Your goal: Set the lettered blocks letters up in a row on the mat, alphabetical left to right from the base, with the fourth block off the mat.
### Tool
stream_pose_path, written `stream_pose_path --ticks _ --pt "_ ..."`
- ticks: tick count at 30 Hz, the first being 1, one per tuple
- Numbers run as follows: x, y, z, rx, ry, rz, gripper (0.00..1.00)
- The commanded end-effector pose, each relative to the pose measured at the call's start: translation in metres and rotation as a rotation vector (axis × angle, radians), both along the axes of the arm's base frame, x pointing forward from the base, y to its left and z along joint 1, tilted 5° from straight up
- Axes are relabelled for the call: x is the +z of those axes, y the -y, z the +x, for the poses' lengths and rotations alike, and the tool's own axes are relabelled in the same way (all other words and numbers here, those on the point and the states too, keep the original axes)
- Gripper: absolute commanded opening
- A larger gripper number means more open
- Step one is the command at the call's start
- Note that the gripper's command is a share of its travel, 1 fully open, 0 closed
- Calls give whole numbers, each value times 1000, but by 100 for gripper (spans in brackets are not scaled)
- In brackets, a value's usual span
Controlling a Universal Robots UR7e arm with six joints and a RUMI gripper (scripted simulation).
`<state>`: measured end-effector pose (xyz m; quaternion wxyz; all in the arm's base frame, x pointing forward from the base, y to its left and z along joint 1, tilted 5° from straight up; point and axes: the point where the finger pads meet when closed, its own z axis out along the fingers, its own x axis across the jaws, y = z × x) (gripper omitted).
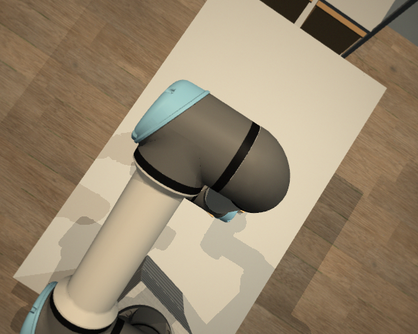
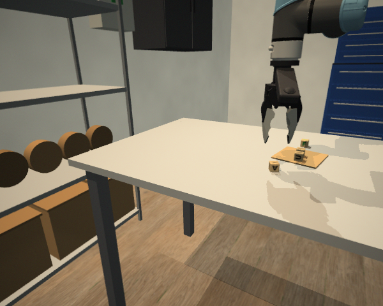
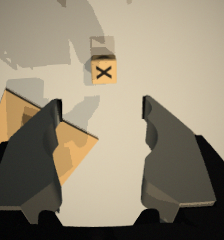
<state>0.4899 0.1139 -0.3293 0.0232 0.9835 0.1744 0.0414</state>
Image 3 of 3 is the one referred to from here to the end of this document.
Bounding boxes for tan wooden letter block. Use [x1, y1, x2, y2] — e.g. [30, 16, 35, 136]
[91, 54, 117, 84]

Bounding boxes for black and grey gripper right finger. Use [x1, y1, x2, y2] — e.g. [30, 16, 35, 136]
[141, 95, 224, 240]

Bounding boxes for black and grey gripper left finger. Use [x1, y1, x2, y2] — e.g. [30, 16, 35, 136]
[0, 98, 62, 231]

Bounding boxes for orange mat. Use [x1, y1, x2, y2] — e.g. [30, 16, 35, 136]
[0, 89, 99, 186]

